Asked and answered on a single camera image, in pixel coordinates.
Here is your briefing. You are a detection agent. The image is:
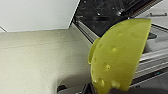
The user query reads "stainless steel dishwasher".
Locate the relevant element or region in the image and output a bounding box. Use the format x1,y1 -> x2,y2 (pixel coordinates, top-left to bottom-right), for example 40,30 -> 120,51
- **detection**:
71,0 -> 168,92

